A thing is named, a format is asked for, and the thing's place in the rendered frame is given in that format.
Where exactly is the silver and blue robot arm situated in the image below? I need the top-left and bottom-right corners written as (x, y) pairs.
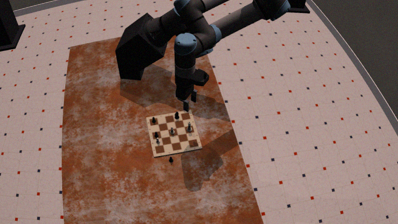
top-left (144, 0), bottom-right (291, 69)

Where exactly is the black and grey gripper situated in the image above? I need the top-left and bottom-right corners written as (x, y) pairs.
top-left (175, 64), bottom-right (209, 112)

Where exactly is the brown and cream chessboard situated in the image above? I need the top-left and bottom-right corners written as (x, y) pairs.
top-left (146, 110), bottom-right (203, 158)

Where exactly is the white chess king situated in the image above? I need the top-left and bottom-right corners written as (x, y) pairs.
top-left (187, 121), bottom-right (192, 132)

